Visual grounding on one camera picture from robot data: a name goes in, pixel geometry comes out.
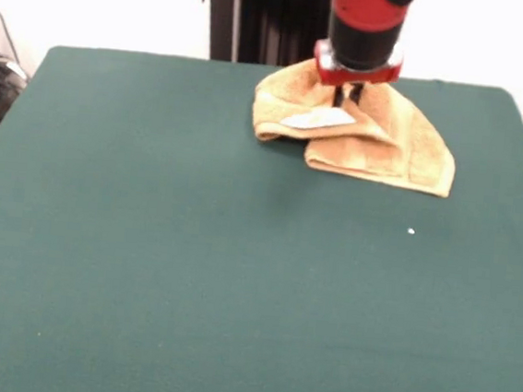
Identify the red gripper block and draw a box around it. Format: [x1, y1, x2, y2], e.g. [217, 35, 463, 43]
[309, 38, 406, 113]

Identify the orange terry towel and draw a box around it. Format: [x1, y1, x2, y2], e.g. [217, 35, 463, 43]
[245, 54, 465, 199]

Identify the dark green table cloth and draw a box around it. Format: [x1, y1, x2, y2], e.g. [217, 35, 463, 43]
[0, 39, 523, 392]

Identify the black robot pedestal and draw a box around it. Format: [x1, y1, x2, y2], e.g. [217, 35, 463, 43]
[195, 0, 341, 72]

